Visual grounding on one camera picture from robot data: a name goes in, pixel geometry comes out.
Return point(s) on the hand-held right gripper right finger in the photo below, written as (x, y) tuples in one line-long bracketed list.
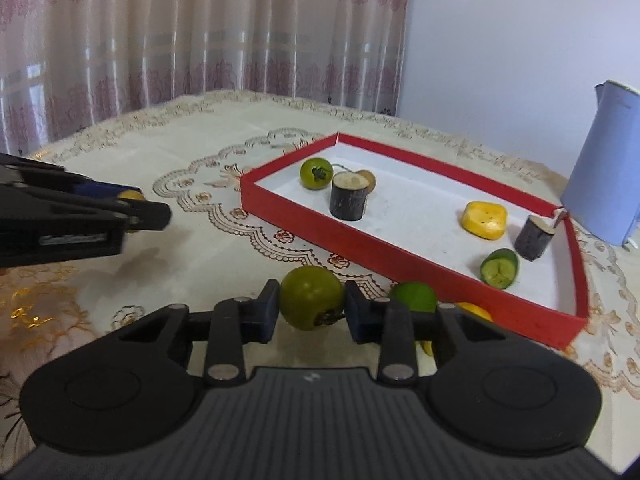
[(352, 315)]

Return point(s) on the yellow pepper piece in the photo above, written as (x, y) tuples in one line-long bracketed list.
[(483, 220)]

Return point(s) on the round brown longan with stem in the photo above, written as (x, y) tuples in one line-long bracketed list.
[(369, 180)]

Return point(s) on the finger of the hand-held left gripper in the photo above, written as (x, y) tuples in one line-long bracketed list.
[(145, 215), (50, 175)]

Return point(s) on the green cucumber piece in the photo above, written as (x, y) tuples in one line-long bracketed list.
[(500, 268)]

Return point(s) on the red shallow box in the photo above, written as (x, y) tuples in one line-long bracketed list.
[(400, 260)]

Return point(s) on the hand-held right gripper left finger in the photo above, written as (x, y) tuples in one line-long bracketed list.
[(267, 310)]

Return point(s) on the yellow round fruit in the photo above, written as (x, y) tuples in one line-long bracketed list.
[(475, 311)]

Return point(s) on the pink patterned curtain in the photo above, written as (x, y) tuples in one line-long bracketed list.
[(200, 35)]

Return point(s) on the rounded green fruit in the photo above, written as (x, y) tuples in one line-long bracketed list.
[(415, 295)]

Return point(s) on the small green tomato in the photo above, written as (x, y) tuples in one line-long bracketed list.
[(315, 174)]

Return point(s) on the dark sugarcane piece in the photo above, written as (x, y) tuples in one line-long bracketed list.
[(348, 200), (532, 240)]

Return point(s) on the large green tomato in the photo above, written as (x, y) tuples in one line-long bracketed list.
[(307, 295)]

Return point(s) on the small yellow-brown longan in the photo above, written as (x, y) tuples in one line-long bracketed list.
[(131, 194)]

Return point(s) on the blue electric kettle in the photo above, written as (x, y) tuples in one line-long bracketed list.
[(605, 170)]

